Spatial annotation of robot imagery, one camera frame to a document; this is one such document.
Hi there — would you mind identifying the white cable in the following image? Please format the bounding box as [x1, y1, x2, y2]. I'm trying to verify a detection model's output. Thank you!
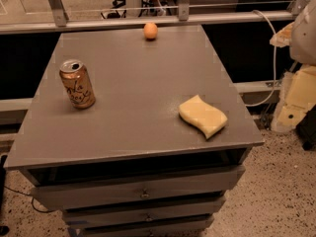
[245, 9, 279, 108]

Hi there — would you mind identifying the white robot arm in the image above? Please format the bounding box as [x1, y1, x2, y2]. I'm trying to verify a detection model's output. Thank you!
[270, 0, 316, 132]

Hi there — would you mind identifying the metal railing frame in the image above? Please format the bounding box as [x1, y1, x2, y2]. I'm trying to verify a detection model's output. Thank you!
[0, 0, 311, 35]

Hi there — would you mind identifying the black floor cable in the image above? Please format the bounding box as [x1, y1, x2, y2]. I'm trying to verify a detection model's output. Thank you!
[3, 185, 55, 214]

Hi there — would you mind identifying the grey drawer cabinet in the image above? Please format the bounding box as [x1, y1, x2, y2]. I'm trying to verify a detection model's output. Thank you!
[6, 26, 263, 237]

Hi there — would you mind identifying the orange soda can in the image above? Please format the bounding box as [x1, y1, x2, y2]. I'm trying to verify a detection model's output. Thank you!
[59, 59, 96, 109]

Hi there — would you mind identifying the yellow sponge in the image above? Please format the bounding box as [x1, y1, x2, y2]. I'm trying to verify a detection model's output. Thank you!
[179, 95, 228, 139]

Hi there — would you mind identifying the orange ball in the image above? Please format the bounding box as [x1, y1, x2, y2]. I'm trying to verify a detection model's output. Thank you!
[143, 23, 158, 40]

